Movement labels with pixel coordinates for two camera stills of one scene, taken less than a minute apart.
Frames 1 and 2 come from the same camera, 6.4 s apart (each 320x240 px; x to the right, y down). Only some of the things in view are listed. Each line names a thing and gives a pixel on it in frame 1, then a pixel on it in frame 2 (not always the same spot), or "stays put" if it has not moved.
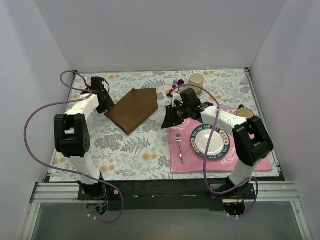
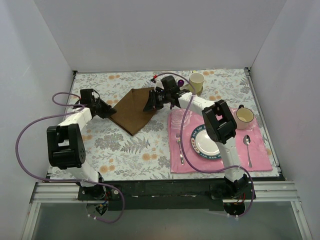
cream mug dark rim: [244, 112] stays put
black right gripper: [172, 115] -> [155, 99]
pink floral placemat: [184, 160] stays put
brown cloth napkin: [133, 109] stays put
